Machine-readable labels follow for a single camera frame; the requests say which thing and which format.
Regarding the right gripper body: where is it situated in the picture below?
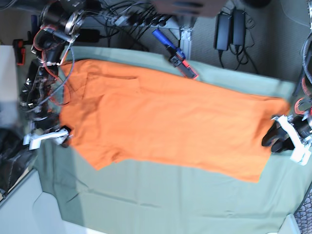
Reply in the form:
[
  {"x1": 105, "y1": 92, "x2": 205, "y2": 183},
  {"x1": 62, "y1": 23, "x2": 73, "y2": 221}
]
[{"x1": 52, "y1": 125, "x2": 72, "y2": 146}]

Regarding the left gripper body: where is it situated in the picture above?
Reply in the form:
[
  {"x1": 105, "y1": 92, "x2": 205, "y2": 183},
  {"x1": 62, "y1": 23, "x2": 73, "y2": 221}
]
[{"x1": 273, "y1": 116, "x2": 312, "y2": 146}]

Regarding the orange T-shirt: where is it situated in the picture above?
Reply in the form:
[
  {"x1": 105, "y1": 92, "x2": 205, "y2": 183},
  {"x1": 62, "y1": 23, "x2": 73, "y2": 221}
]
[{"x1": 60, "y1": 59, "x2": 290, "y2": 183}]

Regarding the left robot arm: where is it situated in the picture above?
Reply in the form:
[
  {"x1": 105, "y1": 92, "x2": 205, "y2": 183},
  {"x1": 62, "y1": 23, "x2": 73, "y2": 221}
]
[{"x1": 262, "y1": 34, "x2": 312, "y2": 153}]

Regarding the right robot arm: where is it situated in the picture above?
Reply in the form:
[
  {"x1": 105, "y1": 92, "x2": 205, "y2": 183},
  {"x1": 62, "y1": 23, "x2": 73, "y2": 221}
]
[{"x1": 19, "y1": 0, "x2": 86, "y2": 150}]

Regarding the black plastic bag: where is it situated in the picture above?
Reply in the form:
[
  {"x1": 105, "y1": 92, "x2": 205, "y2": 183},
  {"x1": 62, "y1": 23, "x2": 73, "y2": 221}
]
[{"x1": 0, "y1": 128, "x2": 35, "y2": 198}]

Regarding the red black clamp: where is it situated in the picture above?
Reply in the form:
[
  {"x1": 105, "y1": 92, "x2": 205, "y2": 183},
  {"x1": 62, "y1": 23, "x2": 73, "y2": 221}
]
[{"x1": 12, "y1": 39, "x2": 25, "y2": 65}]

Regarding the green table cloth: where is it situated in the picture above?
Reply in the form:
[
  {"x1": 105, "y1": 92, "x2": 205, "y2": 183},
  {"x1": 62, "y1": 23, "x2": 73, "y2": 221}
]
[{"x1": 16, "y1": 46, "x2": 312, "y2": 234}]

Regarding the black power adapter left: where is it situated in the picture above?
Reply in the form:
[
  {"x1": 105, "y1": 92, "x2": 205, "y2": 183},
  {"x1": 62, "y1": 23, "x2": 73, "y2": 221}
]
[{"x1": 214, "y1": 14, "x2": 232, "y2": 51}]

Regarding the black power adapter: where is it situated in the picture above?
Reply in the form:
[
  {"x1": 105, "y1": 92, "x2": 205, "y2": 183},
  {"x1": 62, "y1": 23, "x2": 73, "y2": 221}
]
[
  {"x1": 232, "y1": 8, "x2": 246, "y2": 46},
  {"x1": 214, "y1": 14, "x2": 232, "y2": 51}
]

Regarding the black power adapter right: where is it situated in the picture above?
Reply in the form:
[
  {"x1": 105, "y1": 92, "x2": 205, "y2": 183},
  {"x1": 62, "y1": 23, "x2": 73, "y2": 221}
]
[{"x1": 232, "y1": 8, "x2": 246, "y2": 46}]

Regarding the aluminium table leg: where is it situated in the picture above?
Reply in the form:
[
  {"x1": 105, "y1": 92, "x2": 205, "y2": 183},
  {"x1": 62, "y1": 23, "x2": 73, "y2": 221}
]
[{"x1": 179, "y1": 28, "x2": 193, "y2": 60}]

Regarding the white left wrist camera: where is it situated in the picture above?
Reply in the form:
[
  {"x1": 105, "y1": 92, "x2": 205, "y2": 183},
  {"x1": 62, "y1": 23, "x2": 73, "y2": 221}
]
[{"x1": 290, "y1": 145, "x2": 312, "y2": 166}]

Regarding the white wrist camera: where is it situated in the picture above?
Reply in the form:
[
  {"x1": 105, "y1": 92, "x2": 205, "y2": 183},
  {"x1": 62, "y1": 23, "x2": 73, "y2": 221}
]
[
  {"x1": 22, "y1": 134, "x2": 46, "y2": 150},
  {"x1": 290, "y1": 145, "x2": 312, "y2": 166}
]

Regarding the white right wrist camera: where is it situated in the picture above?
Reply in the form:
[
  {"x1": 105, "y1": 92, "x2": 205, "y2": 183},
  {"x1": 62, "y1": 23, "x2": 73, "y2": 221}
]
[{"x1": 22, "y1": 134, "x2": 46, "y2": 150}]

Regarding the blue handled clamp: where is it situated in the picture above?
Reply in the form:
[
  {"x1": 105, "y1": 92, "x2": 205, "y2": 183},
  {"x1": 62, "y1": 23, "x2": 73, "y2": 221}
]
[{"x1": 152, "y1": 29, "x2": 198, "y2": 79}]

